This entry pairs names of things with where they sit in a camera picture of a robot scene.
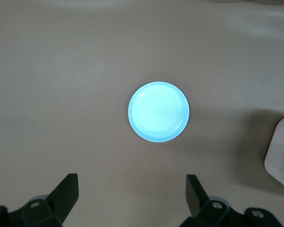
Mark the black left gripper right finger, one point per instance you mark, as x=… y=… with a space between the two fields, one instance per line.
x=201 y=208

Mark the white lidded storage box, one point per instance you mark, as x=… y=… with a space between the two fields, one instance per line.
x=279 y=146

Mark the brown table mat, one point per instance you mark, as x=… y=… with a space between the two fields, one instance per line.
x=61 y=94

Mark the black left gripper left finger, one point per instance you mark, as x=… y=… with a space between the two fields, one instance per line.
x=61 y=201

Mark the light blue round plate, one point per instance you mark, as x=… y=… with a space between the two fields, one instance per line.
x=158 y=111

